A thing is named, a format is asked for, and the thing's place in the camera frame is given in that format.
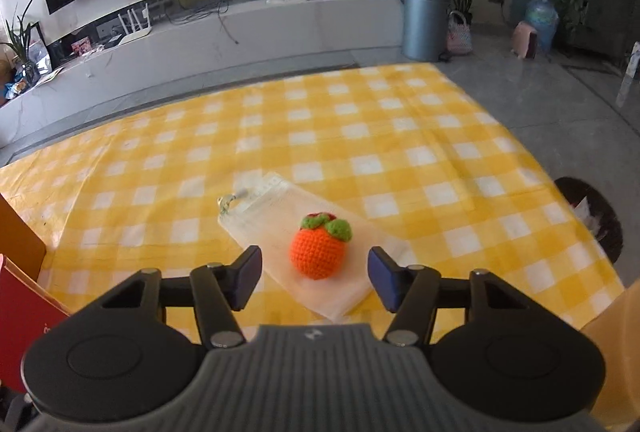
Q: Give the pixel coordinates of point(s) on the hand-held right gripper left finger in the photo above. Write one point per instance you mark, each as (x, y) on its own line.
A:
(247, 273)

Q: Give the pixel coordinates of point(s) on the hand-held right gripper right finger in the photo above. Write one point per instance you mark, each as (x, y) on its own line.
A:
(382, 275)

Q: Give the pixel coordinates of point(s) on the clear plastic bag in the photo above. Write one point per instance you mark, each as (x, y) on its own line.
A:
(280, 222)

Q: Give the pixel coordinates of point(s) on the orange crocheted persimmon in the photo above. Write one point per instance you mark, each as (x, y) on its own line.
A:
(317, 252)

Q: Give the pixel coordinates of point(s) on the yellow checkered tablecloth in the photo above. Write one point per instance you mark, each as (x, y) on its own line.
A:
(400, 151)

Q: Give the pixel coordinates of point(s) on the black waste basket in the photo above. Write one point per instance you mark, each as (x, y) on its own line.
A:
(600, 207)

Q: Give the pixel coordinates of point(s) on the red box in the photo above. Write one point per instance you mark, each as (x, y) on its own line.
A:
(25, 332)

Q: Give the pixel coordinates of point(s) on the brown wooden board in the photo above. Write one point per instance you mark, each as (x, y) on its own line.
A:
(20, 237)

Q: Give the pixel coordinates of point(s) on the tan chair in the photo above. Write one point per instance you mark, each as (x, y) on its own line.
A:
(617, 352)

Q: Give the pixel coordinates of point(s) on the pink woven bag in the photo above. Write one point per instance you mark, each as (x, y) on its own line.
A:
(459, 36)

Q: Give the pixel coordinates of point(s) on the grey round bin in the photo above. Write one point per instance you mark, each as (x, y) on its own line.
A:
(425, 21)

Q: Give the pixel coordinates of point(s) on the white router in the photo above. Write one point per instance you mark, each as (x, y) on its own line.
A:
(132, 29)

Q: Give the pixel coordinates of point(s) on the pink space heater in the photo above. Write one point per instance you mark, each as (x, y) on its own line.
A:
(525, 39)

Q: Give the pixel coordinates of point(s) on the blue water jug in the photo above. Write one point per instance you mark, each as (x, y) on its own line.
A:
(542, 19)

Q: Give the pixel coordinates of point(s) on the dark cabinet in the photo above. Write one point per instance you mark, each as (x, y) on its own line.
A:
(607, 16)

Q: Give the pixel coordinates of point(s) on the small picture frame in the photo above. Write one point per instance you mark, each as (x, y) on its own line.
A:
(81, 46)

